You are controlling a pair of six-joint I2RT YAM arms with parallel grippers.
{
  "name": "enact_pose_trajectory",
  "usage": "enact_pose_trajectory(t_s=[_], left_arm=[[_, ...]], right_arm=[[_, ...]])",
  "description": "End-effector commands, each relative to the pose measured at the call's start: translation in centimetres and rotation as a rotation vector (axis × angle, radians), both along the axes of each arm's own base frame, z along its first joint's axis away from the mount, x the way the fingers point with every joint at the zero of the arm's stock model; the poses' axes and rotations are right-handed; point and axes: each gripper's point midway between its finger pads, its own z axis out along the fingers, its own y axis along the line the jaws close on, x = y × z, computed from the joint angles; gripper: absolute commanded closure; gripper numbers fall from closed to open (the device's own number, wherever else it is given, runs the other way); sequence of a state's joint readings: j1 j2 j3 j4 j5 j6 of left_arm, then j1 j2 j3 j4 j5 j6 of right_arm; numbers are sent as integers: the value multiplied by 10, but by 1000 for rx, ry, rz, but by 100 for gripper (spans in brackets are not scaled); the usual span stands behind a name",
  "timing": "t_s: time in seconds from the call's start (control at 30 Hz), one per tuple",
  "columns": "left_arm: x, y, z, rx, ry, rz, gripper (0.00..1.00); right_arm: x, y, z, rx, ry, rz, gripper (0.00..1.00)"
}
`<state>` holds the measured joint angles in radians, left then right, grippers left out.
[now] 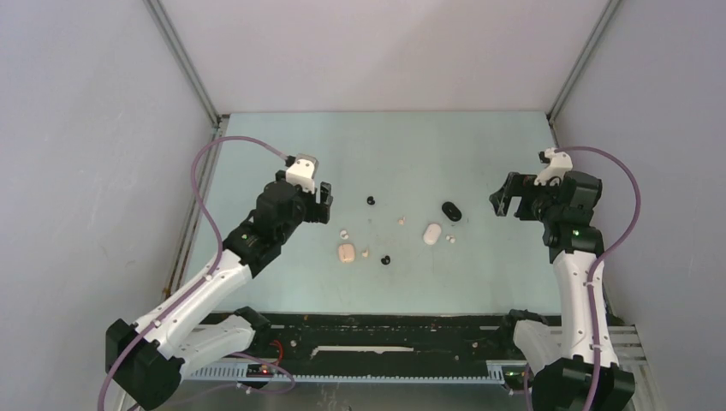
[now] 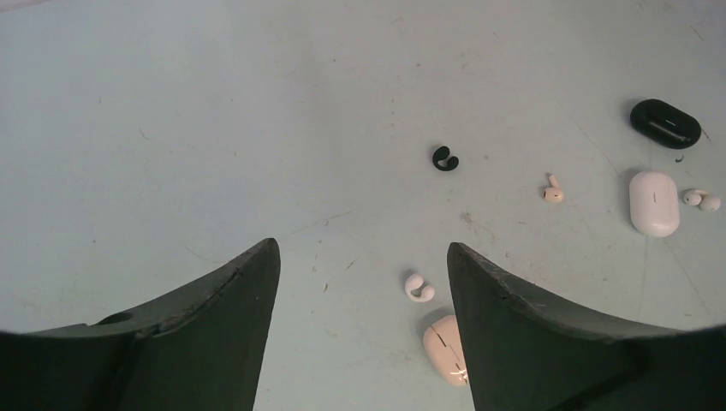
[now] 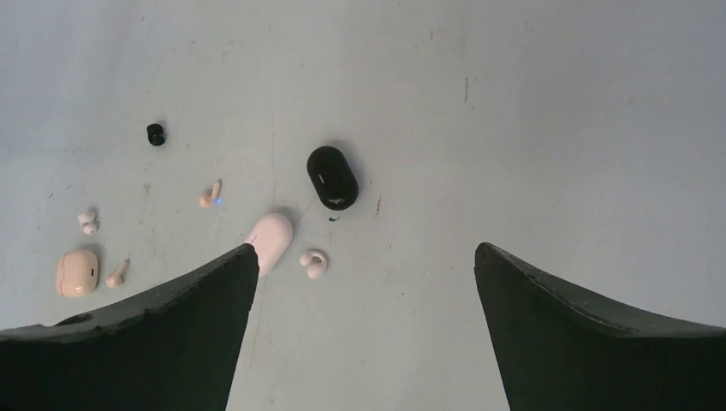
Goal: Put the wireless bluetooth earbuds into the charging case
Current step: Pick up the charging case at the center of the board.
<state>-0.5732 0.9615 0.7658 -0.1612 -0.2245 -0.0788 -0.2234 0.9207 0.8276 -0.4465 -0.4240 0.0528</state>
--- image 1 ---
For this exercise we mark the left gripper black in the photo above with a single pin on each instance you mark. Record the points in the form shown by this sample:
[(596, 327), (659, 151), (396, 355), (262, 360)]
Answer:
[(319, 212)]

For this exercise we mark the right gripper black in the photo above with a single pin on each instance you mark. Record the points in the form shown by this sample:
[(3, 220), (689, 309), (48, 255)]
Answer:
[(520, 185)]

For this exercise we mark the pink earbud charging case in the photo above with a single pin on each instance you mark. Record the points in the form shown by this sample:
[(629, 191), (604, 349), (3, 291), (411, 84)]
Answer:
[(346, 253)]

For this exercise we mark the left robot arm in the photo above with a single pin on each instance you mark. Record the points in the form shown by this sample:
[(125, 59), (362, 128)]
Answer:
[(150, 357)]

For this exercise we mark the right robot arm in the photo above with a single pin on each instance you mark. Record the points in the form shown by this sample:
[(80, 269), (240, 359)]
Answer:
[(579, 370)]

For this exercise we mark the black earbud charging case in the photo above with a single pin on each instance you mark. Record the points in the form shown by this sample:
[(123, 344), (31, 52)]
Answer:
[(451, 211)]

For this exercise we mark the white earbud charging case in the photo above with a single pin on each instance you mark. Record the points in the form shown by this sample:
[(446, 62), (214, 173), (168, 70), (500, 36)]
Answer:
[(431, 234)]

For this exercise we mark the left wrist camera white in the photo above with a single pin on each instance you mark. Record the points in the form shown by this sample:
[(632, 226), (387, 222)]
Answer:
[(301, 170)]

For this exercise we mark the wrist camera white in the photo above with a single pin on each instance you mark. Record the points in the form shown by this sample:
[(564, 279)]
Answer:
[(557, 164), (301, 170)]

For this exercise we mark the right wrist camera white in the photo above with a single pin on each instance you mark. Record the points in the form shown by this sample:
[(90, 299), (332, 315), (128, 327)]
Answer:
[(557, 164)]

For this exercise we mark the left aluminium frame post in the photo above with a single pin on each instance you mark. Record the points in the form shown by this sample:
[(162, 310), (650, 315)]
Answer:
[(172, 39)]

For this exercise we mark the aluminium frame post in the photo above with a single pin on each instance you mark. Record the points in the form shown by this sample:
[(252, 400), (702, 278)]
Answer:
[(172, 39), (586, 53)]

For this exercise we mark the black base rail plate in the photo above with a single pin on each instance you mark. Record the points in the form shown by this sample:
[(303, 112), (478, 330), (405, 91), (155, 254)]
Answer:
[(390, 346)]

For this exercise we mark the right aluminium frame post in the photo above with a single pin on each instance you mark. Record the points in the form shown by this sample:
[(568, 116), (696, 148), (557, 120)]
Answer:
[(586, 53)]

